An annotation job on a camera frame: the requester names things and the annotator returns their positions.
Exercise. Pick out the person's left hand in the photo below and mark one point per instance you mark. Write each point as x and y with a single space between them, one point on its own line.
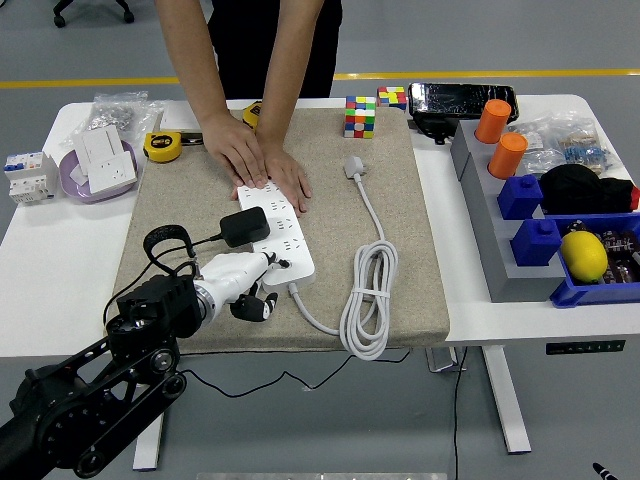
287 172

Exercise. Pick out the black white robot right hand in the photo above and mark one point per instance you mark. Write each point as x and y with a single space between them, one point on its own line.
602 472

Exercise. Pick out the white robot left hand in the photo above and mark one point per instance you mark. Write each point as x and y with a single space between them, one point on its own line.
232 275

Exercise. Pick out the person's right hand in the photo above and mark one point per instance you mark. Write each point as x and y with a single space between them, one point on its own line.
237 150

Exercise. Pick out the black plug adapter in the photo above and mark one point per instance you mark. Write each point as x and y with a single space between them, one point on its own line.
245 226

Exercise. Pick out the white power strip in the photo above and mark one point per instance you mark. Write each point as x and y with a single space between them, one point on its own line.
285 225

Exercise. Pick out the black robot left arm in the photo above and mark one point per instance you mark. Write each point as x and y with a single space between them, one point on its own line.
75 410

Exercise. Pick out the person's right forearm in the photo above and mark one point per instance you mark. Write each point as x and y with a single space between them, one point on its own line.
192 50

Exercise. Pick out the person's left forearm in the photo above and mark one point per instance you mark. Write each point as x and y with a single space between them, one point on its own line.
290 60

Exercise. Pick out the small yellow tape measure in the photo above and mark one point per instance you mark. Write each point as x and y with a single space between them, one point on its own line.
252 114

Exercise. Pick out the dark flat object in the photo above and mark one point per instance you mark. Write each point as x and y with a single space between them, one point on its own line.
191 138

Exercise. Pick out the beige mat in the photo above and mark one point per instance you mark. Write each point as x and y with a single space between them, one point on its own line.
210 325

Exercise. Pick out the large yellow tape measure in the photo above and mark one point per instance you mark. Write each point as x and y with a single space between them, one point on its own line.
162 147

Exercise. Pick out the large Rubik's cube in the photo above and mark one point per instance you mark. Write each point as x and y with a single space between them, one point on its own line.
359 117

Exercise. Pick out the person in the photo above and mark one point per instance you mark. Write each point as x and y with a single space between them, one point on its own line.
245 50

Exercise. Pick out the white table leg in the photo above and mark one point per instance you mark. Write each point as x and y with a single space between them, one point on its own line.
505 400
147 450

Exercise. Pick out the clear bag of screws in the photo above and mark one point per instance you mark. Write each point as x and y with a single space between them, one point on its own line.
117 115

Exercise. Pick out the black table control panel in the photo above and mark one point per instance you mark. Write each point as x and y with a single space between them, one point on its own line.
585 347

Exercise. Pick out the small Rubik's cube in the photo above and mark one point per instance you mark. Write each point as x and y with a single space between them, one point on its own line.
391 97

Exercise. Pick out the black holder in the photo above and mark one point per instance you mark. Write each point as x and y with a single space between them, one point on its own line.
434 128

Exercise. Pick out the small white plastic piece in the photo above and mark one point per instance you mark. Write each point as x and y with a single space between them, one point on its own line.
77 175

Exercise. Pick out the purple bowl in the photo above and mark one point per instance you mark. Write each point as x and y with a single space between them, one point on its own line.
70 186

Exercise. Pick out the small grey peg base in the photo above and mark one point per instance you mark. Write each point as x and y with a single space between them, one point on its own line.
462 145

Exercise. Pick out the blue storage bin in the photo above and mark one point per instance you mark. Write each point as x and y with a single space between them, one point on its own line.
575 296

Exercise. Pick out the black foil wrapped box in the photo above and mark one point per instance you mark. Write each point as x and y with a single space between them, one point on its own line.
460 97

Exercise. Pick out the grey under-table box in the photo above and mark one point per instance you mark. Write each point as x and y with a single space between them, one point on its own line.
442 361

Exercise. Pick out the white circuit breaker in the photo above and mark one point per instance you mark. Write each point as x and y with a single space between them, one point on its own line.
30 180

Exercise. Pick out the orange cylinder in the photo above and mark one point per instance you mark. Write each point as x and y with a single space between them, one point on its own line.
506 157
492 122

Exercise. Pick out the dark capacitors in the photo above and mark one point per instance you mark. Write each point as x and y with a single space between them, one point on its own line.
620 260

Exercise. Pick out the yellow lemon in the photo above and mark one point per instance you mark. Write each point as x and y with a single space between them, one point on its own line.
583 257

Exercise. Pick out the black office chair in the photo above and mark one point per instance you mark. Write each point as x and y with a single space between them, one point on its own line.
59 19

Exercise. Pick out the long grey peg base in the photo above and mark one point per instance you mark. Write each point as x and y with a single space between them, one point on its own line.
495 250

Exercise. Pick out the blue block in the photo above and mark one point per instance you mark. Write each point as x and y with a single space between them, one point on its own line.
519 197
534 245

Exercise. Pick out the clear bag of small parts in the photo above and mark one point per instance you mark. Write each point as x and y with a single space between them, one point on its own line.
531 150

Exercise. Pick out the small black dotted object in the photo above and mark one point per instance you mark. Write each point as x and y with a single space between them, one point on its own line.
574 227

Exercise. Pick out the red object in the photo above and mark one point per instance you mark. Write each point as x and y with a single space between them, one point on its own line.
635 198

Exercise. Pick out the black cloth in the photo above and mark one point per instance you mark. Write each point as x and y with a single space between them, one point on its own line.
580 192

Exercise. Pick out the clear bag of resistors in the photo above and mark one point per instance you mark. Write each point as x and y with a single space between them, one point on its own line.
584 145

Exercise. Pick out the white wall switch plate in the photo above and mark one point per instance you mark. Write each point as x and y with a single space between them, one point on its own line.
177 117

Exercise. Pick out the white wall socket panel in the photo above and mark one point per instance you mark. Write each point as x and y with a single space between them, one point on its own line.
112 172

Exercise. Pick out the white switch panel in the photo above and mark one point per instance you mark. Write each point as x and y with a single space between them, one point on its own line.
97 142

